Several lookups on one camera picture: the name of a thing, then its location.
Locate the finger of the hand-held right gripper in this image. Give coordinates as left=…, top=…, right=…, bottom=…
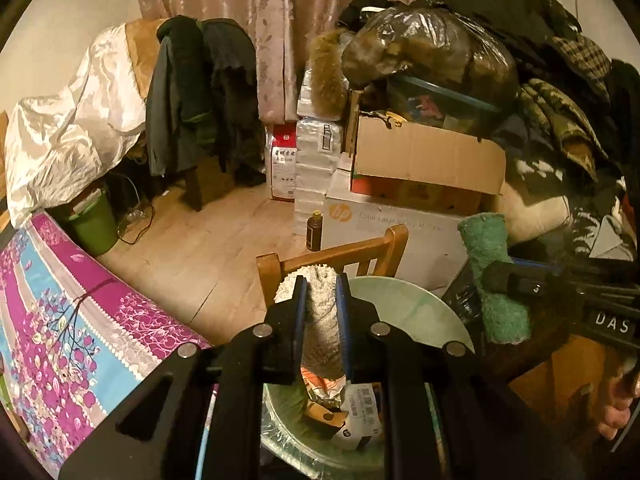
left=480, top=261, right=568, bottom=307
left=511, top=257, right=568, bottom=273

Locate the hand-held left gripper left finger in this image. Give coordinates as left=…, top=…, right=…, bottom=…
left=59, top=275, right=308, bottom=480

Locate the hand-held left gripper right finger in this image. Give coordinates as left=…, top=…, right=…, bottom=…
left=336, top=272, right=586, bottom=480

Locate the grey fluffy sock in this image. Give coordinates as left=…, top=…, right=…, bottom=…
left=274, top=265, right=348, bottom=386

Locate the green towel cloth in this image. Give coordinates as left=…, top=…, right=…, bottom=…
left=457, top=212, right=532, bottom=346

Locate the green plastic basin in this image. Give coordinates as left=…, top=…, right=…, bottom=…
left=257, top=275, right=476, bottom=473

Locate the person's right hand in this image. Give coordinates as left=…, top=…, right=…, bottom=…
left=597, top=354, right=640, bottom=442

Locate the black plastic bag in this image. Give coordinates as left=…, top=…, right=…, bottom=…
left=442, top=260, right=483, bottom=322

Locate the wooden chair back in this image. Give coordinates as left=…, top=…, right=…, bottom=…
left=256, top=225, right=410, bottom=321

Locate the black white knitted sweater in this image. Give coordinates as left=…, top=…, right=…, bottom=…
left=515, top=157, right=640, bottom=258

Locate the beige cushion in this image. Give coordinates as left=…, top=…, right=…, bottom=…
left=495, top=180, right=571, bottom=234

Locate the white envelope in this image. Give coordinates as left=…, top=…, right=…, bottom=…
left=594, top=215, right=636, bottom=262

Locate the brown glass bottle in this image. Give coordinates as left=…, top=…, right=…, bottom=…
left=306, top=211, right=324, bottom=252

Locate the white printer box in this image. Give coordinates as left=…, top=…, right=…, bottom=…
left=320, top=152, right=471, bottom=292

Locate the white labelled packet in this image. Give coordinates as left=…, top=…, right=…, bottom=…
left=330, top=382, right=386, bottom=451

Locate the black orange wrapper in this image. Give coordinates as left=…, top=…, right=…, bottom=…
left=302, top=400, right=351, bottom=429

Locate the camouflage jacket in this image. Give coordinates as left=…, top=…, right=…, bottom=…
left=517, top=77, right=608, bottom=182

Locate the stack of white packs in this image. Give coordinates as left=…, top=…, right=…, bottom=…
left=292, top=57, right=351, bottom=238

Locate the red white sack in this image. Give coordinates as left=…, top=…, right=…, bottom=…
left=267, top=121, right=299, bottom=203

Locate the brown cardboard box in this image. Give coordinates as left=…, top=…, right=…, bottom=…
left=345, top=90, right=507, bottom=196

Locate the clear tub blue rim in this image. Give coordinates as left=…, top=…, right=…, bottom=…
left=387, top=75, right=501, bottom=132

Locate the olive plaid garment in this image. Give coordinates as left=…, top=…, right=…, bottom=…
left=552, top=35, right=613, bottom=92

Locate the green waste bin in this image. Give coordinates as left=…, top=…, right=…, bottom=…
left=52, top=185, right=120, bottom=256

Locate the purple floral tablecloth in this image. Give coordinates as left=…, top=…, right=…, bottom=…
left=0, top=212, right=221, bottom=478

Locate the fur trimmed coat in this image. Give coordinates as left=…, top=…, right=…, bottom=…
left=307, top=30, right=351, bottom=121

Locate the dark green jacket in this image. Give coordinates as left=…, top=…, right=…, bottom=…
left=146, top=16, right=221, bottom=177

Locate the clear bag of dark clothes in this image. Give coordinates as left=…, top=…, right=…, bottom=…
left=340, top=7, right=521, bottom=131

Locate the white satin cloth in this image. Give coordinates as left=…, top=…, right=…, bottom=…
left=4, top=22, right=151, bottom=228

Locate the tan cushion cover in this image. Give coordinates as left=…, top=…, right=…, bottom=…
left=125, top=19, right=171, bottom=81

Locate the pink patterned curtain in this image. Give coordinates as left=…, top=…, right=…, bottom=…
left=136, top=0, right=441, bottom=125

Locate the black cable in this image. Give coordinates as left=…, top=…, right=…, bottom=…
left=116, top=175, right=157, bottom=247

